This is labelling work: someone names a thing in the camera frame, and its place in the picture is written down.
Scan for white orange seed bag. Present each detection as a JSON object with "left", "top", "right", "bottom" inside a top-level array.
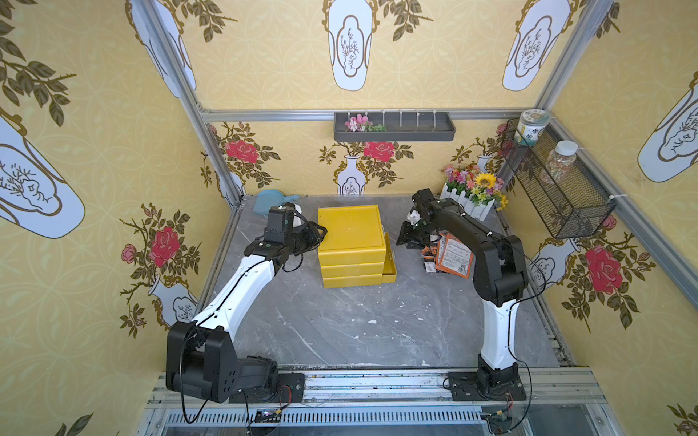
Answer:
[{"left": 436, "top": 232, "right": 474, "bottom": 279}]

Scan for yellow bottom drawer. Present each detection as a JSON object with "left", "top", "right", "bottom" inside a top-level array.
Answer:
[{"left": 382, "top": 232, "right": 397, "bottom": 284}]

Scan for yellow three-drawer cabinet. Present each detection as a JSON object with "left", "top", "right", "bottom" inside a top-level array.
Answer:
[{"left": 318, "top": 205, "right": 387, "bottom": 289}]

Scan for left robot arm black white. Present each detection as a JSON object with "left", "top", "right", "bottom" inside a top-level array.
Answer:
[{"left": 165, "top": 222, "right": 327, "bottom": 403}]

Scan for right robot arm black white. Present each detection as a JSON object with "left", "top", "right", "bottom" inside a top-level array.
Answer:
[{"left": 397, "top": 189, "right": 529, "bottom": 395}]

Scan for light blue plastic scoop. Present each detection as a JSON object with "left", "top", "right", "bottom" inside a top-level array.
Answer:
[{"left": 253, "top": 189, "right": 300, "bottom": 216}]

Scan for flower box white fence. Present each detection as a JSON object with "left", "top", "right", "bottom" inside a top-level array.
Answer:
[{"left": 440, "top": 163, "right": 508, "bottom": 222}]

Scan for pink artificial flowers in tray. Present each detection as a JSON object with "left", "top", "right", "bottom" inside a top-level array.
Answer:
[{"left": 345, "top": 114, "right": 386, "bottom": 133}]

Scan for clear jar white lid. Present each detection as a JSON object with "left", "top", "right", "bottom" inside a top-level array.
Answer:
[{"left": 541, "top": 140, "right": 578, "bottom": 183}]

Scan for glass jar patterned lid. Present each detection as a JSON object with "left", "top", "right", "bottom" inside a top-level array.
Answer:
[{"left": 514, "top": 109, "right": 551, "bottom": 146}]

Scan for small circuit board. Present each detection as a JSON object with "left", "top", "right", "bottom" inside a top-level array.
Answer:
[{"left": 253, "top": 409, "right": 283, "bottom": 424}]

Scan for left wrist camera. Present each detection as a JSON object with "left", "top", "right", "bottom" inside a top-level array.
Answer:
[{"left": 264, "top": 202, "right": 303, "bottom": 245}]

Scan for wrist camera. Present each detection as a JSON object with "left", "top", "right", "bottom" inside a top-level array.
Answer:
[
  {"left": 407, "top": 188, "right": 436, "bottom": 226},
  {"left": 264, "top": 202, "right": 303, "bottom": 245}
]

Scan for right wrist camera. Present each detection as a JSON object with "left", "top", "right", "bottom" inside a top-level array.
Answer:
[{"left": 407, "top": 188, "right": 436, "bottom": 226}]

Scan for grey wall tray shelf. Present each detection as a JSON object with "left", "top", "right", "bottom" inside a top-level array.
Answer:
[{"left": 334, "top": 110, "right": 456, "bottom": 143}]

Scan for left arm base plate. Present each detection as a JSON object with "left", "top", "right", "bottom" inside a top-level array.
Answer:
[{"left": 228, "top": 372, "right": 305, "bottom": 406}]

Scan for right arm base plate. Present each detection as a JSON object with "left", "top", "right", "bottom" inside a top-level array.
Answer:
[{"left": 445, "top": 370, "right": 527, "bottom": 401}]

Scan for black wire mesh basket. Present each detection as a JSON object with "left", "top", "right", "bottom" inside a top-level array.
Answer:
[{"left": 500, "top": 119, "right": 616, "bottom": 243}]

